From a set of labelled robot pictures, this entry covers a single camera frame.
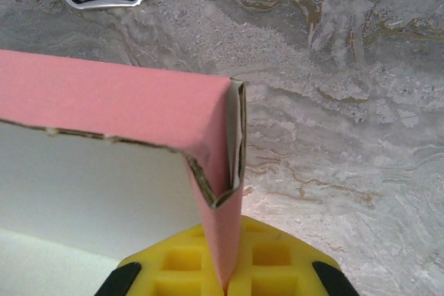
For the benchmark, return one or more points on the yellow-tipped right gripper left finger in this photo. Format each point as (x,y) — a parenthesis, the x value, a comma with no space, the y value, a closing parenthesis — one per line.
(149,261)

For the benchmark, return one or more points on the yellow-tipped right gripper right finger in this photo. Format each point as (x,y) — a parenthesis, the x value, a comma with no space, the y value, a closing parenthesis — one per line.
(295,268)

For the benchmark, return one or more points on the pink paper box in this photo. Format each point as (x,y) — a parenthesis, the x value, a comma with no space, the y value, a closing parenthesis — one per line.
(104,95)

